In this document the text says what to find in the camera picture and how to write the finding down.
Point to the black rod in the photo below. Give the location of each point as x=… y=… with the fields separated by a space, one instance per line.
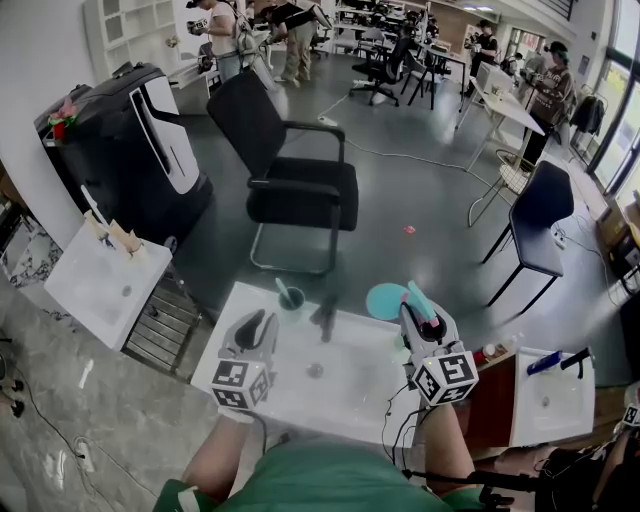
x=465 y=479

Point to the dark teal cup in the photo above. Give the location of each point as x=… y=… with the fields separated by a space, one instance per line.
x=291 y=300

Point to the white folding table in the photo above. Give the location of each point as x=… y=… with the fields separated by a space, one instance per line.
x=505 y=107

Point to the teal toothbrush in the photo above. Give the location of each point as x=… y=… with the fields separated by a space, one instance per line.
x=282 y=289

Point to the red capped jar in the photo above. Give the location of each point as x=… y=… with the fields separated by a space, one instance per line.
x=482 y=355

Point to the teal pink spray bottle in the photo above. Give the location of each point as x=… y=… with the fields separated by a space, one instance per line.
x=421 y=302

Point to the pink flower in red pot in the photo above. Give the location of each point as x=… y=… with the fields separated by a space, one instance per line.
x=62 y=120

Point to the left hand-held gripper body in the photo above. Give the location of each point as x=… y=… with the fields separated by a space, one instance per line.
x=235 y=380

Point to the white toothbrush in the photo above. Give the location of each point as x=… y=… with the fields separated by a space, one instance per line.
x=94 y=205

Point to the cardboard box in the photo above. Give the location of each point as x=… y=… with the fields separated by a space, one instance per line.
x=617 y=225

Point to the white low table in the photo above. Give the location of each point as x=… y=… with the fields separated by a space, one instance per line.
x=192 y=82

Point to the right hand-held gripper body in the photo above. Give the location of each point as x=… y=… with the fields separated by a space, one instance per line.
x=445 y=377

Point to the black and white machine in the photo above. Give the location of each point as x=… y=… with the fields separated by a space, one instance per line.
x=125 y=160

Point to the black faucet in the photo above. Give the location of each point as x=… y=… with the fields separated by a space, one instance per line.
x=326 y=317
x=576 y=360

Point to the clothes rack with jackets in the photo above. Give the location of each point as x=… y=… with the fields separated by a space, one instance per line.
x=589 y=115

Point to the metal sink drain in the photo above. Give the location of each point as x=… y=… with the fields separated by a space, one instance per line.
x=546 y=401
x=315 y=371

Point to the brown wooden cabinet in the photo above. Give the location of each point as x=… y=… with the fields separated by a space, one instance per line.
x=492 y=405

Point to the dark chair with thin legs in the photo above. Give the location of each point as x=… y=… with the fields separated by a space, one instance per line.
x=542 y=215

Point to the white box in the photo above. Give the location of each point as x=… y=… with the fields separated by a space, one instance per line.
x=494 y=77

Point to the small white floor item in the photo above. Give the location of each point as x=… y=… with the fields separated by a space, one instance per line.
x=86 y=374

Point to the white shelf unit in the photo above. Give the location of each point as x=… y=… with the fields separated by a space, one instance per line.
x=135 y=27

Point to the black swivel office chair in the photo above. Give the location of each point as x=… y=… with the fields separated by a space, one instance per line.
x=385 y=65

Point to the white sink basin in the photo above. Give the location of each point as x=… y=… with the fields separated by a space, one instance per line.
x=555 y=410
x=100 y=290
x=350 y=395

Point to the white power strip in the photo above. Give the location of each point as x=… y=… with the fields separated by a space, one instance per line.
x=327 y=120
x=560 y=240
x=85 y=455

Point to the person's right forearm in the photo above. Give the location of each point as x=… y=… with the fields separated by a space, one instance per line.
x=447 y=445

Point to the small white bottle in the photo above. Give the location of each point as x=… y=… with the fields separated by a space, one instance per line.
x=509 y=343

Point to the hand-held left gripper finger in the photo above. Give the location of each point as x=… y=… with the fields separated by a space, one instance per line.
x=270 y=332
x=229 y=336

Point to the blue bottle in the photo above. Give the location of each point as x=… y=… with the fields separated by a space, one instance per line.
x=545 y=363

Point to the teal round plate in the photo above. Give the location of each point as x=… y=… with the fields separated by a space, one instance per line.
x=384 y=301

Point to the metal rack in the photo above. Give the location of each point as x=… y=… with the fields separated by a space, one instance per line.
x=162 y=325

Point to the person's green shirt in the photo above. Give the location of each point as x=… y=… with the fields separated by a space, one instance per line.
x=325 y=480

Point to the person's left forearm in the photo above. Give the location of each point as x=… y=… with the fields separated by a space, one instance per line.
x=215 y=460

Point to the large window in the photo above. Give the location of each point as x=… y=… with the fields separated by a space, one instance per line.
x=620 y=100

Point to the black table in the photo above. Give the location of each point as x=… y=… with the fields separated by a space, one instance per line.
x=440 y=57

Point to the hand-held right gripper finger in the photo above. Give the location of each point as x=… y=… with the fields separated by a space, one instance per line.
x=408 y=327
x=447 y=325

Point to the black cantilever office chair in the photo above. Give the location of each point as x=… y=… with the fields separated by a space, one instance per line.
x=300 y=190

